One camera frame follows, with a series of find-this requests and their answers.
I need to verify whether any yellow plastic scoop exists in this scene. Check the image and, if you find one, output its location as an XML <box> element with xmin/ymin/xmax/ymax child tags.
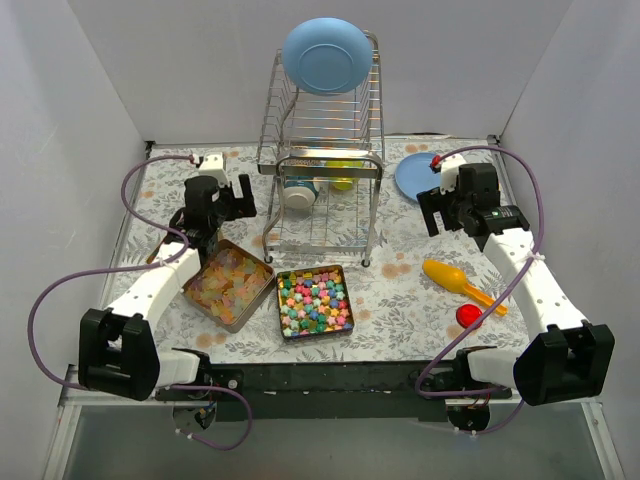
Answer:
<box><xmin>422</xmin><ymin>259</ymin><xmax>494</xmax><ymax>308</ymax></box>

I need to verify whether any popsicle candy tin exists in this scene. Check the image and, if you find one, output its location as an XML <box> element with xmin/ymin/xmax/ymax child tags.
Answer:
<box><xmin>184</xmin><ymin>239</ymin><xmax>275</xmax><ymax>333</ymax></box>

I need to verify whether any steel dish rack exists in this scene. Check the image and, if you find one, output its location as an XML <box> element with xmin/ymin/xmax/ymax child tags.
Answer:
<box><xmin>257</xmin><ymin>32</ymin><xmax>385</xmax><ymax>267</ymax></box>

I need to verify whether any star candy tin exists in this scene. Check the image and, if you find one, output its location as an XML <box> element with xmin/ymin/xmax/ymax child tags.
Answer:
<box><xmin>276</xmin><ymin>265</ymin><xmax>355</xmax><ymax>342</ymax></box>

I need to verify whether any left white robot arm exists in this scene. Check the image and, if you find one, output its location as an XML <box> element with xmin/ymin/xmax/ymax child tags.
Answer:
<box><xmin>78</xmin><ymin>174</ymin><xmax>257</xmax><ymax>400</ymax></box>

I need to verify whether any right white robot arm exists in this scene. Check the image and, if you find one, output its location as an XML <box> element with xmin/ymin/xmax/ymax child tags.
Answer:
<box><xmin>418</xmin><ymin>155</ymin><xmax>615</xmax><ymax>406</ymax></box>

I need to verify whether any small blue plate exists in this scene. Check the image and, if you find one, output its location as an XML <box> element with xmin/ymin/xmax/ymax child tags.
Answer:
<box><xmin>395</xmin><ymin>152</ymin><xmax>440</xmax><ymax>201</ymax></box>

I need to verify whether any teal white mug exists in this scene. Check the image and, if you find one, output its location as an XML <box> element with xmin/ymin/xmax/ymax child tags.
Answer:
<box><xmin>283</xmin><ymin>176</ymin><xmax>320</xmax><ymax>210</ymax></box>

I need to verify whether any yellow-green bowl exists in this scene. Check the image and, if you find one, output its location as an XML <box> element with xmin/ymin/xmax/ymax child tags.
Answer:
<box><xmin>326</xmin><ymin>159</ymin><xmax>364</xmax><ymax>192</ymax></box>

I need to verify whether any red jar lid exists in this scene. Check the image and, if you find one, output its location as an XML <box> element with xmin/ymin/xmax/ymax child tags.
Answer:
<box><xmin>455</xmin><ymin>304</ymin><xmax>483</xmax><ymax>329</ymax></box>

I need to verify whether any large blue plate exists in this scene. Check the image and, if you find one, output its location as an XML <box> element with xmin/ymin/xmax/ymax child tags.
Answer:
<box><xmin>281</xmin><ymin>17</ymin><xmax>373</xmax><ymax>96</ymax></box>

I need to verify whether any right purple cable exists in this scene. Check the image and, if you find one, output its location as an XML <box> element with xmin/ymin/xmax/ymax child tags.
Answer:
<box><xmin>414</xmin><ymin>145</ymin><xmax>545</xmax><ymax>435</ymax></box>

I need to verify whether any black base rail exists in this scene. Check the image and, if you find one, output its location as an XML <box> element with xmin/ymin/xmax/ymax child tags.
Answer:
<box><xmin>154</xmin><ymin>349</ymin><xmax>513</xmax><ymax>426</ymax></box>

